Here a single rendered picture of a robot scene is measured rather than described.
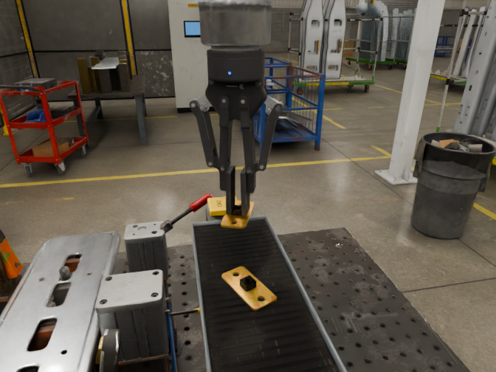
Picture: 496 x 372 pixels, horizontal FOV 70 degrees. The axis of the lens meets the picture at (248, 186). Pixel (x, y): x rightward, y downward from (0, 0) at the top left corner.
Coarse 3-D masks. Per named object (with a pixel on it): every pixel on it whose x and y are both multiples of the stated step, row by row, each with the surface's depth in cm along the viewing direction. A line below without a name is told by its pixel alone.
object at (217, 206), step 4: (224, 196) 74; (208, 200) 72; (212, 200) 72; (216, 200) 72; (220, 200) 72; (224, 200) 72; (208, 204) 71; (212, 204) 71; (216, 204) 71; (220, 204) 71; (224, 204) 71; (212, 208) 69; (216, 208) 69; (220, 208) 69; (224, 208) 69; (212, 212) 68; (216, 212) 68; (220, 212) 69; (224, 212) 69
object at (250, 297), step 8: (232, 272) 51; (240, 272) 51; (248, 272) 51; (224, 280) 50; (232, 280) 49; (240, 280) 48; (248, 280) 48; (256, 280) 49; (232, 288) 48; (240, 288) 48; (248, 288) 47; (256, 288) 48; (264, 288) 48; (240, 296) 47; (248, 296) 46; (256, 296) 46; (264, 296) 46; (272, 296) 46; (248, 304) 45; (256, 304) 45; (264, 304) 45
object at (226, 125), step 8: (224, 96) 47; (224, 104) 47; (224, 112) 48; (224, 120) 48; (232, 120) 51; (224, 128) 49; (224, 136) 50; (224, 144) 50; (224, 152) 51; (224, 160) 51; (224, 168) 52
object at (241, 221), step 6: (252, 204) 58; (234, 210) 55; (240, 210) 55; (228, 216) 55; (234, 216) 55; (240, 216) 55; (246, 216) 55; (222, 222) 53; (228, 222) 53; (240, 222) 53; (246, 222) 53; (240, 228) 52
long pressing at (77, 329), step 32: (64, 256) 82; (96, 256) 82; (32, 288) 72; (96, 288) 72; (0, 320) 64; (32, 320) 64; (64, 320) 64; (96, 320) 64; (0, 352) 58; (32, 352) 58
